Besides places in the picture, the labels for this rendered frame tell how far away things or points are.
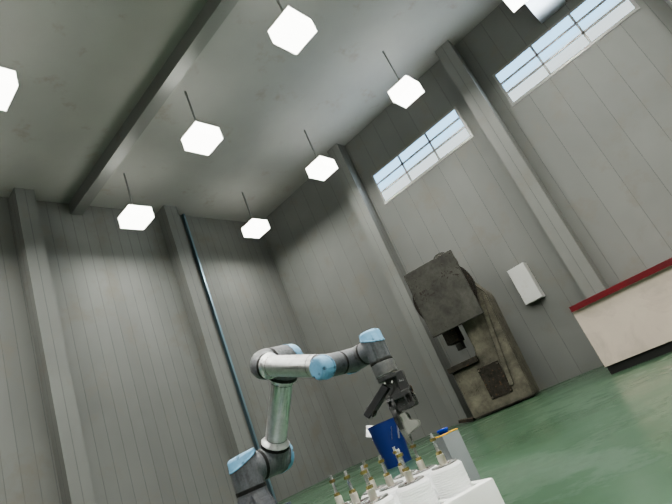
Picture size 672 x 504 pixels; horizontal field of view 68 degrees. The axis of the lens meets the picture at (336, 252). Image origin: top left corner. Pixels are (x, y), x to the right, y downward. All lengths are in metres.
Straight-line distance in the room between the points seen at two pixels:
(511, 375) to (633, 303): 2.63
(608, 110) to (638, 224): 1.84
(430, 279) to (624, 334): 3.14
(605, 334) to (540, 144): 4.06
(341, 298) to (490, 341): 4.04
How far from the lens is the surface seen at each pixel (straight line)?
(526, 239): 9.04
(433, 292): 8.07
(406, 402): 1.60
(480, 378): 8.19
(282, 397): 2.02
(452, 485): 1.49
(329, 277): 11.23
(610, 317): 6.14
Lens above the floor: 0.40
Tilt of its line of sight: 20 degrees up
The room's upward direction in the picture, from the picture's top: 23 degrees counter-clockwise
